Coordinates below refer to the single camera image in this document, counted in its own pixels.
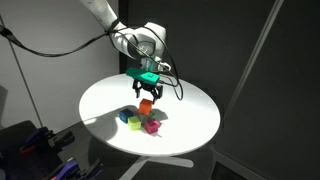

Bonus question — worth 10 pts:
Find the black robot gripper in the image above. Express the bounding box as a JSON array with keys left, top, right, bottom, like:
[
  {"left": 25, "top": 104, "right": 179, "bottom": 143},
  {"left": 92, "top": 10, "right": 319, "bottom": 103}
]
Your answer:
[{"left": 132, "top": 78, "right": 165, "bottom": 103}]

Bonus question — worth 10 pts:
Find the orange block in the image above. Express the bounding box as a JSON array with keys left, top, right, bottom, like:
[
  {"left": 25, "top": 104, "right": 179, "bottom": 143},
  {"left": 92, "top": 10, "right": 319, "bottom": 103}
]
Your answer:
[{"left": 138, "top": 98, "right": 154, "bottom": 116}]

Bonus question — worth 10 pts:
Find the grey block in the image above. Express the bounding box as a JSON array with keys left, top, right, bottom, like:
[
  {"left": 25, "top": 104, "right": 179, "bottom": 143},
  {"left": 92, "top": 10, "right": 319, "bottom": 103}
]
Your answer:
[{"left": 140, "top": 113, "right": 153, "bottom": 123}]

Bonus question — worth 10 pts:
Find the blue block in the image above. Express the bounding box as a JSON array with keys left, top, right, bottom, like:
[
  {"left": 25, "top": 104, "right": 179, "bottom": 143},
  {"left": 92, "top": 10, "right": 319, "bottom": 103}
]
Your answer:
[{"left": 119, "top": 108, "right": 134, "bottom": 124}]

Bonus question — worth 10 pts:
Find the lime green block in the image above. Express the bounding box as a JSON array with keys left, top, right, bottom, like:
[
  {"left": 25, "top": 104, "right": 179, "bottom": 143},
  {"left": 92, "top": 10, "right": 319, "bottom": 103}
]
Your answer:
[{"left": 127, "top": 115, "right": 143, "bottom": 132}]

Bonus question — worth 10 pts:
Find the magenta pink block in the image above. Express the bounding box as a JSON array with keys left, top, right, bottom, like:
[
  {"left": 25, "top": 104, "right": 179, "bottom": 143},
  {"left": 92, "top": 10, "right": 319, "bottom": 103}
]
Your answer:
[{"left": 144, "top": 119, "right": 160, "bottom": 135}]

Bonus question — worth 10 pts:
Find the white table base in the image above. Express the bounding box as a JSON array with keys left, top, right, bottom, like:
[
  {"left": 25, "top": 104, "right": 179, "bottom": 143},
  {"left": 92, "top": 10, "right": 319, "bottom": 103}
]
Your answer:
[{"left": 119, "top": 155, "right": 195, "bottom": 180}]

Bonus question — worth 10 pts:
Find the purple and black clamp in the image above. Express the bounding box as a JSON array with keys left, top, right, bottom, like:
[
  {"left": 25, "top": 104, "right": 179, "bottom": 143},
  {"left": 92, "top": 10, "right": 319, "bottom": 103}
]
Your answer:
[
  {"left": 46, "top": 157, "right": 105, "bottom": 180},
  {"left": 19, "top": 126, "right": 76, "bottom": 155}
]

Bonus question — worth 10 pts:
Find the teal green wrist camera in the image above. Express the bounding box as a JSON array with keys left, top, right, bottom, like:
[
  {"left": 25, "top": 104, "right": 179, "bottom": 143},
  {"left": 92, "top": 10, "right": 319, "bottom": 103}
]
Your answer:
[{"left": 125, "top": 66, "right": 162, "bottom": 85}]

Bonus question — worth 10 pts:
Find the looped black camera cable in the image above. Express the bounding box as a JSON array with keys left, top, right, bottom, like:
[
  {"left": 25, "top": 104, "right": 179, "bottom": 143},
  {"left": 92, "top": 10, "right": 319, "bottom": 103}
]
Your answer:
[{"left": 133, "top": 25, "right": 185, "bottom": 102}]

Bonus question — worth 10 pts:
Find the long black arm cable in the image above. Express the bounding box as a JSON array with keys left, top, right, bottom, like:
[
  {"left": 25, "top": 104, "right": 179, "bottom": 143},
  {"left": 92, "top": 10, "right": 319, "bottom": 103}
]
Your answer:
[{"left": 0, "top": 23, "right": 116, "bottom": 58}]

